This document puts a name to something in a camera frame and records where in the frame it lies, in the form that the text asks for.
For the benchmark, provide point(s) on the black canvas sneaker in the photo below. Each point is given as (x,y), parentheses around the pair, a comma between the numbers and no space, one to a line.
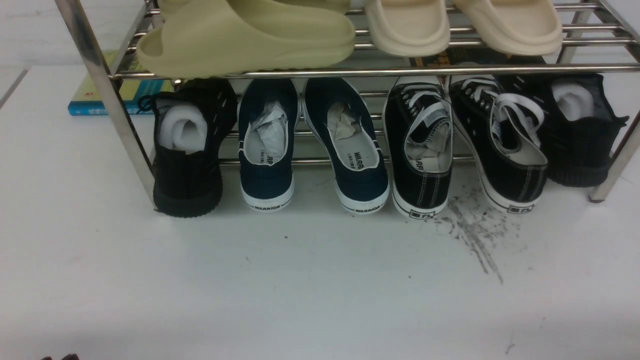
(418,129)
(500,127)

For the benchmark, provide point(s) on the steel shoe rack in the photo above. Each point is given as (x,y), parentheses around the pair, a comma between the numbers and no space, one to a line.
(595,24)

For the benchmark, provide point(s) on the navy canvas shoe right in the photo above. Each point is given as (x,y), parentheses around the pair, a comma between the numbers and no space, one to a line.
(339,117)

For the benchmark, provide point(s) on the navy canvas shoe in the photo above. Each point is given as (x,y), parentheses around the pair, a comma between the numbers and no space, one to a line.
(339,117)
(267,114)

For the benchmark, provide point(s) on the navy canvas shoe left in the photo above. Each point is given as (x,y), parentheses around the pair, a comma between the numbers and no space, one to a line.
(267,114)

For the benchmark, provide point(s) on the black knit sneaker left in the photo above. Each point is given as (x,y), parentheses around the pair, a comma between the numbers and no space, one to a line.
(189,127)

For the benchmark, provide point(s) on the black knit sneaker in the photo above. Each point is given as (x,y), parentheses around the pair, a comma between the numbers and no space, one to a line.
(580,126)
(189,127)

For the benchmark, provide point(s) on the cream foam slide left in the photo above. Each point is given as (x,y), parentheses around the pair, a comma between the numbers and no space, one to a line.
(408,28)

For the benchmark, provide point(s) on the cream foam slide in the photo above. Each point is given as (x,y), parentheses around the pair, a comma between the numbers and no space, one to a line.
(515,27)
(408,28)

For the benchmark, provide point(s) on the black and orange book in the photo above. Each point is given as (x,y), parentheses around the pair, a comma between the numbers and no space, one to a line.
(455,56)

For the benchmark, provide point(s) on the olive green foam slide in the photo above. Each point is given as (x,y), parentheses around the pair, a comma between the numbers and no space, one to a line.
(203,38)

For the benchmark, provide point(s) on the yellow and blue book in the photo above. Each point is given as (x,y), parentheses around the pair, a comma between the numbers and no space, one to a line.
(87,101)

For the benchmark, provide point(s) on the cream foam slide right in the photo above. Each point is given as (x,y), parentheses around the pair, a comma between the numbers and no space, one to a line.
(515,27)

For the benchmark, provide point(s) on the black knit sneaker right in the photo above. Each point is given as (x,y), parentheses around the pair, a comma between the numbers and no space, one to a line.
(580,126)

